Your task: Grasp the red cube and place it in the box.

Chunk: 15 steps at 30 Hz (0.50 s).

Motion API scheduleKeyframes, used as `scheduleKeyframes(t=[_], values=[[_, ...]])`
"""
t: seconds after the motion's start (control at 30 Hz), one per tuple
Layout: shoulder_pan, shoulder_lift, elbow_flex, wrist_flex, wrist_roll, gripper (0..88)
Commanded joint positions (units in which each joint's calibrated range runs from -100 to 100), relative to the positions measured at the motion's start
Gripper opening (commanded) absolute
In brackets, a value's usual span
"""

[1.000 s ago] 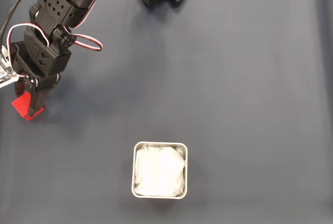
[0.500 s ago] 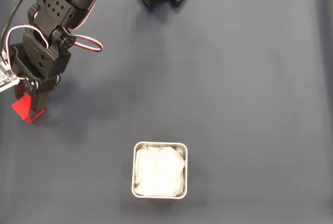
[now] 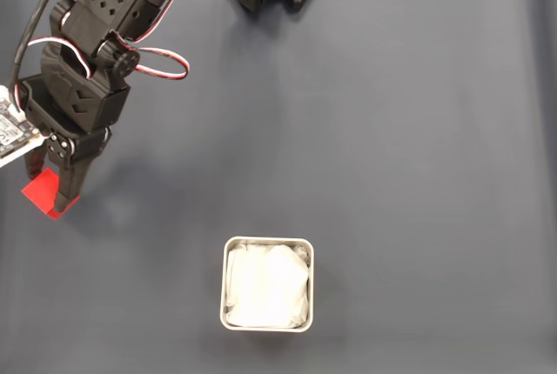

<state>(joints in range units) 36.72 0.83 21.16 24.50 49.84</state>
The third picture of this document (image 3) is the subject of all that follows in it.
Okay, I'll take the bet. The red cube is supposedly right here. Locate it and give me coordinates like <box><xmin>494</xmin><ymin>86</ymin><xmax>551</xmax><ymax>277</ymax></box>
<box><xmin>20</xmin><ymin>168</ymin><xmax>80</xmax><ymax>221</ymax></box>

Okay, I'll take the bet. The beige square metal box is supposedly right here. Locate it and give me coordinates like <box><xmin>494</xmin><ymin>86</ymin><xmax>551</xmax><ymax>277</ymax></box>
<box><xmin>219</xmin><ymin>236</ymin><xmax>315</xmax><ymax>334</ymax></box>

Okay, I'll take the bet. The white tissue paper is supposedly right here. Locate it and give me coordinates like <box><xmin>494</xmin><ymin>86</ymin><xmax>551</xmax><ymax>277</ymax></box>
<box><xmin>225</xmin><ymin>241</ymin><xmax>311</xmax><ymax>330</ymax></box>

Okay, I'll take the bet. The dark grey table mat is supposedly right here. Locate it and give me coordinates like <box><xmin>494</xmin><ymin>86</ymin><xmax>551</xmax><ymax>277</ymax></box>
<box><xmin>0</xmin><ymin>0</ymin><xmax>557</xmax><ymax>374</ymax></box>

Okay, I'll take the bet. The white wrist camera board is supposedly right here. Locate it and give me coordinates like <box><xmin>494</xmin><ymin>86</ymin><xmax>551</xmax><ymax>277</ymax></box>
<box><xmin>0</xmin><ymin>84</ymin><xmax>44</xmax><ymax>169</ymax></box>

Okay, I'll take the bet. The black camera cable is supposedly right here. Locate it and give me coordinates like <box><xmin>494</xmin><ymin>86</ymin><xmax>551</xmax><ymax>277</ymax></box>
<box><xmin>10</xmin><ymin>0</ymin><xmax>84</xmax><ymax>88</ymax></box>

